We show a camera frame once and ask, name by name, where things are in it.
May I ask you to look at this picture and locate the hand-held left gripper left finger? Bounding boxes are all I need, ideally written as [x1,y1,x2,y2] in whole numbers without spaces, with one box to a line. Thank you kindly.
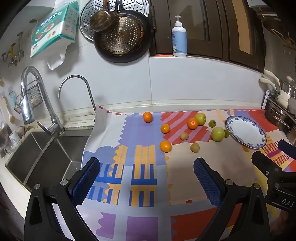
[24,157,101,241]

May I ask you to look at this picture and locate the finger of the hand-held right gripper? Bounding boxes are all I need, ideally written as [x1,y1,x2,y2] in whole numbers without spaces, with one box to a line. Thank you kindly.
[277,140,296,160]
[251,151,285,178]

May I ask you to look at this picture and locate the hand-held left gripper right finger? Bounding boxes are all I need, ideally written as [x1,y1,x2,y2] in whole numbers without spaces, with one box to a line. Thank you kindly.
[193,158,271,241]

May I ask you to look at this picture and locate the blue patterned white plate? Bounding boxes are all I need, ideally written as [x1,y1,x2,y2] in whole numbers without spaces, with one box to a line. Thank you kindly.
[225,115,267,149]

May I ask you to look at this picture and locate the large green apple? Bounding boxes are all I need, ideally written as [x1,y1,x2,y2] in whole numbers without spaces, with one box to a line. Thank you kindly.
[210,127,225,142]
[195,112,207,126]

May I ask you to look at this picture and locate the stainless steel pot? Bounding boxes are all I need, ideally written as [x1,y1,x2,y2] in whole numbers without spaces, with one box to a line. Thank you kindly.
[264,97,296,139]

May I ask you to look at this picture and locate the stainless steel sink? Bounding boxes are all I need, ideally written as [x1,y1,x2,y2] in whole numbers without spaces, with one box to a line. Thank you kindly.
[5,131,90,193]

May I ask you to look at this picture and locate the colourful foam puzzle mat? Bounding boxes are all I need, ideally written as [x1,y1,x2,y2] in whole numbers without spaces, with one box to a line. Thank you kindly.
[81,90,296,241]

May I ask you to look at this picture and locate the thin gooseneck faucet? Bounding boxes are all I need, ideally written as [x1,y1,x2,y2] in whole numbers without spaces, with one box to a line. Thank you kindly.
[58,75,97,115]

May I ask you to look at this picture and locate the chrome pull-down kitchen faucet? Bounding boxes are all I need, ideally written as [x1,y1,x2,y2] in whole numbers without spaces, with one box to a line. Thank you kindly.
[20,65,64,136]

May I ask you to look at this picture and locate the wooden spoon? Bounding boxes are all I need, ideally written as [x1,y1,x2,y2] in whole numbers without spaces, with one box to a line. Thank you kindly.
[1,96,16,124]

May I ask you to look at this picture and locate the white tissue sheet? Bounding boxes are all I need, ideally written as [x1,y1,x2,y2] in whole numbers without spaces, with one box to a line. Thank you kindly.
[47,40,75,70]

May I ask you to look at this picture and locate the white pump lotion bottle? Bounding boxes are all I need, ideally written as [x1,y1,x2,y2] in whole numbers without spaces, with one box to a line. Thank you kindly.
[171,15,188,57]

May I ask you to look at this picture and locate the dark perforated frying pan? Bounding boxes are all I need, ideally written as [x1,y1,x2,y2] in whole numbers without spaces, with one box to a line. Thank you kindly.
[93,0,155,63]

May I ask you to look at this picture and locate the green tissue pack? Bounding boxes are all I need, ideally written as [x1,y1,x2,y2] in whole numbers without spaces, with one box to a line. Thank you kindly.
[30,0,80,59]

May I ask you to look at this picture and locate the round metal steamer plate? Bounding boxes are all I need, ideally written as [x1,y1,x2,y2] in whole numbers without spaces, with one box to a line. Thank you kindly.
[79,0,151,42]

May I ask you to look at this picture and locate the cream-handled white saucepan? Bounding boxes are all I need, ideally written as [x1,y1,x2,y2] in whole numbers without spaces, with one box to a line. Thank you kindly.
[259,77,296,109]

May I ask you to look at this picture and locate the cream-handled steel pot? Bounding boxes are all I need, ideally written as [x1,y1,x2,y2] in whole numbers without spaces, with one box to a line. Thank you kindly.
[264,70,296,93]

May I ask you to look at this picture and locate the black wire basket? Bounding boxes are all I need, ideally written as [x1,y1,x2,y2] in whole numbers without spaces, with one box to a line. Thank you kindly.
[14,80,40,114]

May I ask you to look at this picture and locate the dark wooden window frame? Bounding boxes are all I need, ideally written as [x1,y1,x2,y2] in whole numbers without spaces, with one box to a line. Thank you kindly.
[148,0,266,72]

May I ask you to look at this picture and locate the wall water valves yellow handles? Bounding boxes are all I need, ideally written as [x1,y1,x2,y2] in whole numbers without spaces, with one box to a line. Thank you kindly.
[2,32,25,67]

